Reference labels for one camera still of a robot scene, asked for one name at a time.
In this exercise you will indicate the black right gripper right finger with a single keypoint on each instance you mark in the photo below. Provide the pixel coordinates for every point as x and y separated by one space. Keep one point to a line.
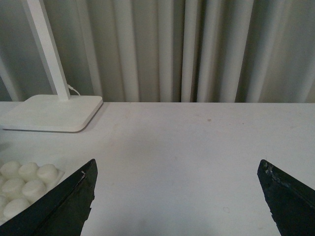
291 202

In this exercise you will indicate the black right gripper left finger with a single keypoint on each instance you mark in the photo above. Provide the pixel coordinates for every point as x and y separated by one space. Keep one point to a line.
62 211

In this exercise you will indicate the white studded base plate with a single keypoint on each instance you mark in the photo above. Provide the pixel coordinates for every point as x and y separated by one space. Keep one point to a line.
23 185

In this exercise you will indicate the white desk lamp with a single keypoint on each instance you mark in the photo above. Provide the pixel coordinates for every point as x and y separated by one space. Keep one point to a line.
61 112

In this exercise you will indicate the grey pleated curtain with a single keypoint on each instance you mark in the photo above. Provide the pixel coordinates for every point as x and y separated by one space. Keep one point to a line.
250 51

